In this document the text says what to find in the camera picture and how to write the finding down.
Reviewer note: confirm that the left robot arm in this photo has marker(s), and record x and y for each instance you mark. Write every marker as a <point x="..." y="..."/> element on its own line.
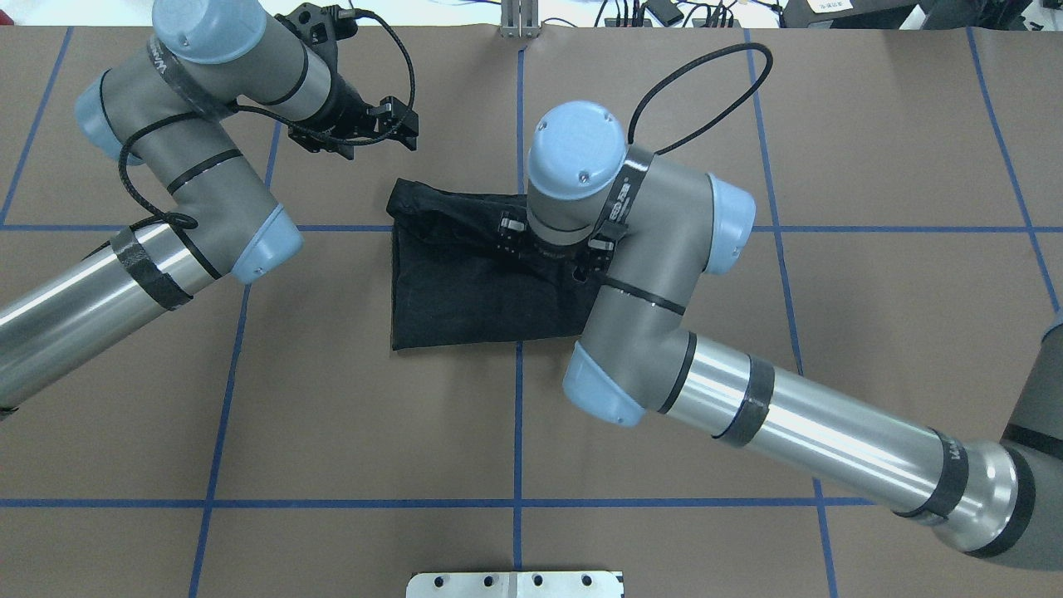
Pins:
<point x="208" y="213"/>

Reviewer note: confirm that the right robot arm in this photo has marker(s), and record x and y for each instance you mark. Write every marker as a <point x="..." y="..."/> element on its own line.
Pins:
<point x="655" y="227"/>

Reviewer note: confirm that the black graphic t-shirt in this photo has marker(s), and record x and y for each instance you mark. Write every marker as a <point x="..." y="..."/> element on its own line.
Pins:
<point x="455" y="282"/>

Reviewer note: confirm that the aluminium frame post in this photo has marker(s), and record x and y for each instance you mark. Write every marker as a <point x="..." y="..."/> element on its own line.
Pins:
<point x="520" y="19"/>

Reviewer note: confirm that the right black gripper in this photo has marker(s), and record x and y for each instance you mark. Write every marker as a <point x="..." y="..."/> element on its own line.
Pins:
<point x="509" y="230"/>

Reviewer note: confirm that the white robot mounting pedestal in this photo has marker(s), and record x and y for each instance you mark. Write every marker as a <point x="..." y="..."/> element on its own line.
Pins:
<point x="517" y="584"/>

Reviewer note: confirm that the black power adapter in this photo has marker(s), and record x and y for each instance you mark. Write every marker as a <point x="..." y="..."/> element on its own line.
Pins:
<point x="664" y="11"/>

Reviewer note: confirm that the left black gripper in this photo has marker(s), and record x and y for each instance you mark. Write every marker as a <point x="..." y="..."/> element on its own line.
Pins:
<point x="343" y="105"/>

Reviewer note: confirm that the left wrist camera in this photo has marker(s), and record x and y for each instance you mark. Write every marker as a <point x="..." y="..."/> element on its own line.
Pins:
<point x="321" y="28"/>

